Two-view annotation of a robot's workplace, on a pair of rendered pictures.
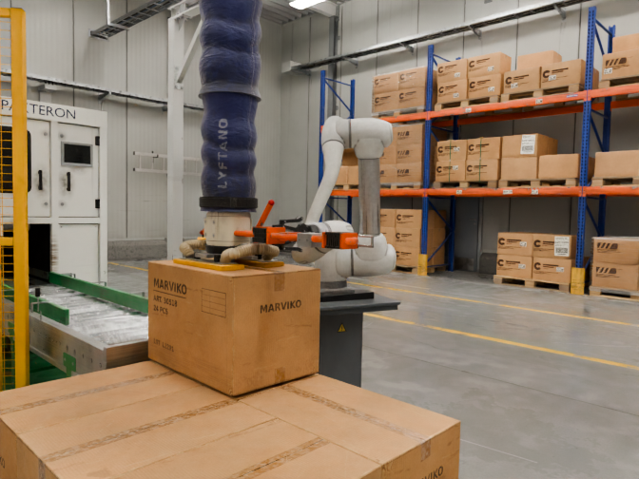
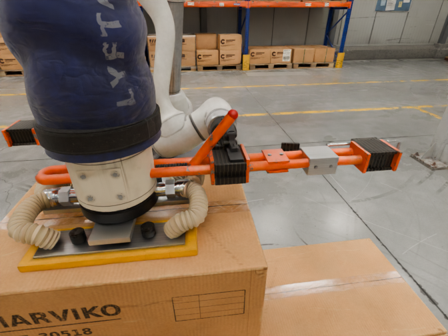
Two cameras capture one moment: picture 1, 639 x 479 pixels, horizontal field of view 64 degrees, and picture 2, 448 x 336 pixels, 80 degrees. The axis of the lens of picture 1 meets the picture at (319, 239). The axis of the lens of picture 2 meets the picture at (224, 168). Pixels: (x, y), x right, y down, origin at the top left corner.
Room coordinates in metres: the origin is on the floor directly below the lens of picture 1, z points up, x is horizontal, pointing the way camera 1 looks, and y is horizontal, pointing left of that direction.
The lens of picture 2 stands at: (1.52, 0.61, 1.38)
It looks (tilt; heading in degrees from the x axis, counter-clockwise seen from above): 30 degrees down; 308
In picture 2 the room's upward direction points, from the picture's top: straight up
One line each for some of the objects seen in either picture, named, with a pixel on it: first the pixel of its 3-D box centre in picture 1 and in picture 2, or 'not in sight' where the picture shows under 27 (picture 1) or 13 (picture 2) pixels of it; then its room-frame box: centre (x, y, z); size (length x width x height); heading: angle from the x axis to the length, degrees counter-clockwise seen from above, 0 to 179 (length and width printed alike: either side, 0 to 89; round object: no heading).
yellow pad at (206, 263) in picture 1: (206, 259); (115, 237); (1.95, 0.42, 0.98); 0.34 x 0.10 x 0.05; 45
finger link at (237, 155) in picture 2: not in sight; (234, 153); (1.83, 0.17, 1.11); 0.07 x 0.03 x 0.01; 136
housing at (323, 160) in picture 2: (310, 239); (317, 160); (1.69, 0.03, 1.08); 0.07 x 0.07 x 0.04; 45
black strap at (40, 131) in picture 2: (229, 202); (103, 120); (2.02, 0.35, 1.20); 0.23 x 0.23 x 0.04
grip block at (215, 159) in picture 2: (268, 235); (227, 163); (1.84, 0.18, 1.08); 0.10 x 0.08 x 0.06; 135
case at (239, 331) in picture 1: (230, 315); (141, 267); (2.02, 0.34, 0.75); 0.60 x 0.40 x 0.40; 45
